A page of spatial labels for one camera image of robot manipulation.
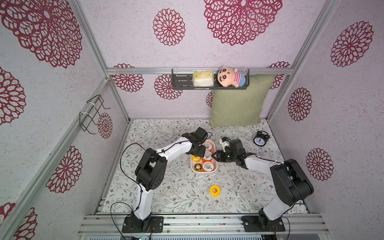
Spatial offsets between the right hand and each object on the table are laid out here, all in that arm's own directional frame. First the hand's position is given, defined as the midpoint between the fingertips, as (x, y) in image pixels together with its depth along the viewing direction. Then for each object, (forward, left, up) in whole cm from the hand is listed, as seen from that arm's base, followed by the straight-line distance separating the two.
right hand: (212, 154), depth 93 cm
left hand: (+1, +9, 0) cm, 9 cm away
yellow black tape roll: (-6, +9, -6) cm, 12 cm away
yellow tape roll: (-2, +10, -4) cm, 11 cm away
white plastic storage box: (-4, +12, -5) cm, 14 cm away
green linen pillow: (+30, -20, +12) cm, 38 cm away
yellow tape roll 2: (-21, -1, -6) cm, 22 cm away
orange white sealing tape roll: (+7, +1, -2) cm, 7 cm away
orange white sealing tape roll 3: (-7, +3, -3) cm, 8 cm away
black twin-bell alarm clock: (+14, -33, -1) cm, 36 cm away
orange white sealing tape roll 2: (0, +3, -3) cm, 4 cm away
